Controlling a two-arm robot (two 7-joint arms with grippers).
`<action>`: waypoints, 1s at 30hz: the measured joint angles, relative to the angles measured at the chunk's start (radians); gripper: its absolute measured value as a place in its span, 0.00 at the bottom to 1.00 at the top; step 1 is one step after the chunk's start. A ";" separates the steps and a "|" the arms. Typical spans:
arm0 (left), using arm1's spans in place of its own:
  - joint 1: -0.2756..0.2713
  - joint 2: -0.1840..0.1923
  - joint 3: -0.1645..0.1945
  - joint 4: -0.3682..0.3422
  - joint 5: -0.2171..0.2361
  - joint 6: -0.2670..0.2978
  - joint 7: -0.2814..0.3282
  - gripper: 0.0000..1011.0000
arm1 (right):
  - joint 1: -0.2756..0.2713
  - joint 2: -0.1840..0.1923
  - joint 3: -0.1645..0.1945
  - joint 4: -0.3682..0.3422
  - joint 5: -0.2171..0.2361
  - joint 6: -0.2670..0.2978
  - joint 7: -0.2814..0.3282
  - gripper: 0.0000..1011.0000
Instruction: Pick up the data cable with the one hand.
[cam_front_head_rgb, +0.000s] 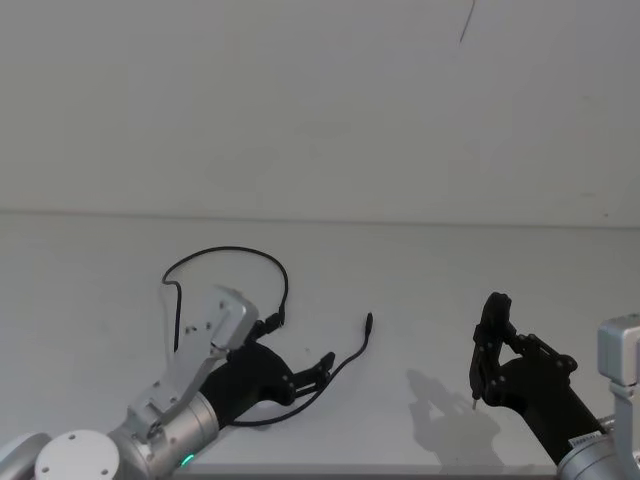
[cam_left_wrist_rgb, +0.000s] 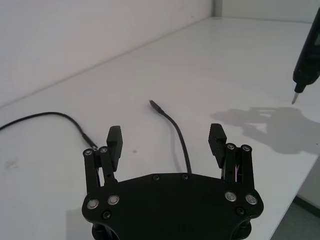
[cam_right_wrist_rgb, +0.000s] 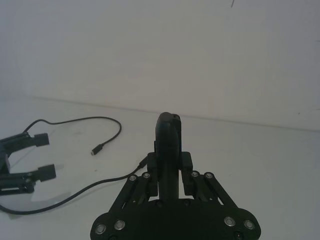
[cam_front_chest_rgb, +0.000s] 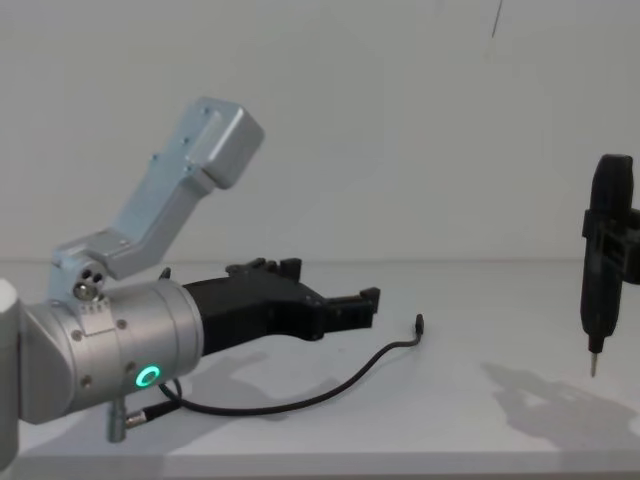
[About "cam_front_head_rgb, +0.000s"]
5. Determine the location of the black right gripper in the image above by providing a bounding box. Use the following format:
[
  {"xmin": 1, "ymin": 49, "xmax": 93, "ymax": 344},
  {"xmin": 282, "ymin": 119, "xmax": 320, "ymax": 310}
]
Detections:
[{"xmin": 468, "ymin": 291, "xmax": 609, "ymax": 465}]

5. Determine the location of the white tablecloth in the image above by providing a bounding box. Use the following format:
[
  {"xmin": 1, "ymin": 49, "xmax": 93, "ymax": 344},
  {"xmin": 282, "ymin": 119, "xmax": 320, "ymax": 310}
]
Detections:
[{"xmin": 0, "ymin": 213, "xmax": 640, "ymax": 471}]

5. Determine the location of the thin black looped cable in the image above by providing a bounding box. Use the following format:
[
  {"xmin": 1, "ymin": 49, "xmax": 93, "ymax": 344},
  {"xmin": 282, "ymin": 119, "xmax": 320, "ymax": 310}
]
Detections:
[{"xmin": 161, "ymin": 245, "xmax": 291, "ymax": 354}]

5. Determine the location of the thin black cable with plug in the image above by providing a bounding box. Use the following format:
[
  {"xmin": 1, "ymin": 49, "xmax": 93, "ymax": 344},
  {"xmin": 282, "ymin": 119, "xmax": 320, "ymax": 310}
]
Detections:
[{"xmin": 232, "ymin": 312, "xmax": 375, "ymax": 428}]

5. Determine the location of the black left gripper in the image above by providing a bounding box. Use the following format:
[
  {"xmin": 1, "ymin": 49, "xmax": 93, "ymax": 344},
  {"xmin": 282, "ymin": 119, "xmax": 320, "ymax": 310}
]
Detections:
[{"xmin": 198, "ymin": 319, "xmax": 337, "ymax": 429}]

